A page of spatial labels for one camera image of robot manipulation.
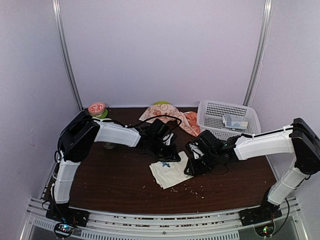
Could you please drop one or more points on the red patterned bowl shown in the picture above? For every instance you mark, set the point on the red patterned bowl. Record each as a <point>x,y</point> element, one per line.
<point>96,107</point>

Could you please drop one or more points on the white towel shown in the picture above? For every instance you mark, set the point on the white towel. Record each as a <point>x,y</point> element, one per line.
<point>169,174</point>

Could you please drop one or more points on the green bowl behind towel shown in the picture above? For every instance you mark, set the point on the green bowl behind towel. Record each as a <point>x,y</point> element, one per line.
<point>158,103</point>

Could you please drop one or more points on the rolled grey blue towel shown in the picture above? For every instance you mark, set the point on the rolled grey blue towel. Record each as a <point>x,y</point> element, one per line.
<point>235,122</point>

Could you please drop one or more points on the orange patterned towel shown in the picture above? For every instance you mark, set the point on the orange patterned towel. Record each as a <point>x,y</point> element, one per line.
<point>166,113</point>

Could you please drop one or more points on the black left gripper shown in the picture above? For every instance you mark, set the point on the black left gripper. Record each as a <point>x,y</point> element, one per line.
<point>172,153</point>

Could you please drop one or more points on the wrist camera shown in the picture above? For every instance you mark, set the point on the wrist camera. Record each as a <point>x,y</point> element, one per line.
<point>168,139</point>
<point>197,153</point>

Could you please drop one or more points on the aluminium frame post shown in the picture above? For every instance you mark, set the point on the aluminium frame post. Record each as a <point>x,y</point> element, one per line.
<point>66,57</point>
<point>261,47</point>

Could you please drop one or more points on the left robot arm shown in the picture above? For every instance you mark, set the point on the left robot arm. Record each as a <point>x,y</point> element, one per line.
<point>74,145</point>

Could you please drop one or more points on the right aluminium frame post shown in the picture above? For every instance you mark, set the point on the right aluminium frame post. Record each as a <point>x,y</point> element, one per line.
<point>261,47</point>

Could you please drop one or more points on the white plastic basket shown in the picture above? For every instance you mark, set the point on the white plastic basket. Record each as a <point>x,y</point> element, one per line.
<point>209,117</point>

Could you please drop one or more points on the green saucer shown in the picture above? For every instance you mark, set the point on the green saucer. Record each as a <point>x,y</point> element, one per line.
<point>100,115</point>

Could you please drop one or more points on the white ceramic mug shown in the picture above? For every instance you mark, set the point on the white ceramic mug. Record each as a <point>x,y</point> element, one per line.
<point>109,145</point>

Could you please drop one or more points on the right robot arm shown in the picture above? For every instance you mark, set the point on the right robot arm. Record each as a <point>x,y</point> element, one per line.
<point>297,138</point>

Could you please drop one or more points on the left aluminium frame post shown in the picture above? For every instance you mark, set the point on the left aluminium frame post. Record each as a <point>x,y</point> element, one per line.
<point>66,57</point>

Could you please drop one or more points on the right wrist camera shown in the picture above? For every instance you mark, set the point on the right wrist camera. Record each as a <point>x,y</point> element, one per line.
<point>197,153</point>

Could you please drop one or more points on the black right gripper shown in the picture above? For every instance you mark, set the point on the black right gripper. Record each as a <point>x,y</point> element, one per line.
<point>193,170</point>

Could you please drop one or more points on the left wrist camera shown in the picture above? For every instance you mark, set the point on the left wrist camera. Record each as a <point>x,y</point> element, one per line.
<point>168,139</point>

